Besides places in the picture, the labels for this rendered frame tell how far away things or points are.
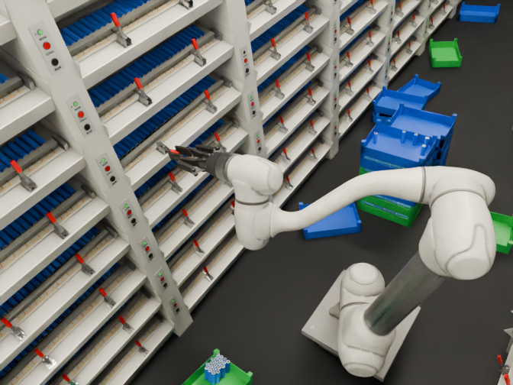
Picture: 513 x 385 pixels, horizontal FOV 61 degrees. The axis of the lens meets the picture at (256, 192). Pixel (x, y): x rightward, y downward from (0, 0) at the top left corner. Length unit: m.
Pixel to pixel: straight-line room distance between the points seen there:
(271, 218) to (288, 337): 0.89
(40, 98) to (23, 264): 0.48
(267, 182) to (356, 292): 0.60
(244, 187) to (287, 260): 1.09
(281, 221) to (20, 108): 0.75
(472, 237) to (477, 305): 1.16
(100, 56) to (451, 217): 1.01
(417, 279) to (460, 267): 0.18
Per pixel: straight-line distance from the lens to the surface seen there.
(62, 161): 1.35
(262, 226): 1.29
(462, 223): 1.13
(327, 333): 1.82
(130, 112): 1.45
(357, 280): 1.62
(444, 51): 3.93
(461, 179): 1.24
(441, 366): 2.07
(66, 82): 1.27
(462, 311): 2.21
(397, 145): 2.28
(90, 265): 1.59
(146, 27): 1.44
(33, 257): 1.43
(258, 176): 1.22
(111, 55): 1.35
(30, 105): 1.25
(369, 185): 1.24
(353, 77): 2.91
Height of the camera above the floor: 1.85
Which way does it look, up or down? 45 degrees down
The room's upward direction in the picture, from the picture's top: 10 degrees counter-clockwise
